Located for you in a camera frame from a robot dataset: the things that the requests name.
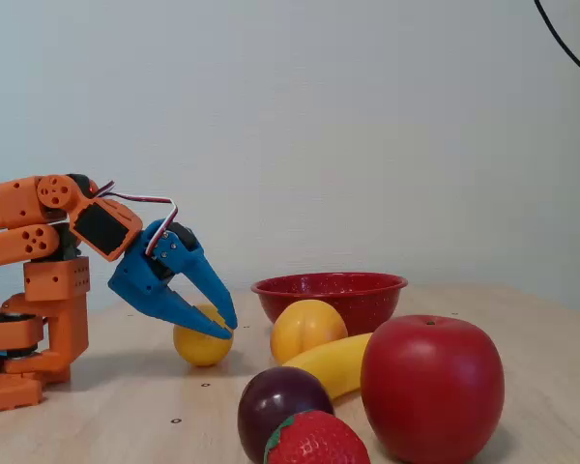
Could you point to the dark purple plum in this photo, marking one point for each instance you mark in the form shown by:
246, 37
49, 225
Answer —
275, 401

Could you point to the red apple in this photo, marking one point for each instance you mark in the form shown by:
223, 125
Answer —
430, 386

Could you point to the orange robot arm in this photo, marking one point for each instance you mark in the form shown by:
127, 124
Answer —
19, 203

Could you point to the yellow lemon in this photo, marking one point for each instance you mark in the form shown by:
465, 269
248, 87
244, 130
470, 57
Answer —
200, 350

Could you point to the red strawberry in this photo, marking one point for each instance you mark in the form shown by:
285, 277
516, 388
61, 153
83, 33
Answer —
319, 444

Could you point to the yellow banana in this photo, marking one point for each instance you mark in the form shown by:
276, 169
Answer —
333, 362

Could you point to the orange yellow peach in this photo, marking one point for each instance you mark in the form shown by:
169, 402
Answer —
304, 328

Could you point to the red speckled bowl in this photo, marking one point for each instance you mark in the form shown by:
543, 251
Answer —
367, 299

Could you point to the orange robot base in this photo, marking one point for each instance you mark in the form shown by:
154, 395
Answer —
67, 328

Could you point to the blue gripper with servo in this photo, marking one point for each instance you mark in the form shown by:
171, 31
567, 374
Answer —
137, 281

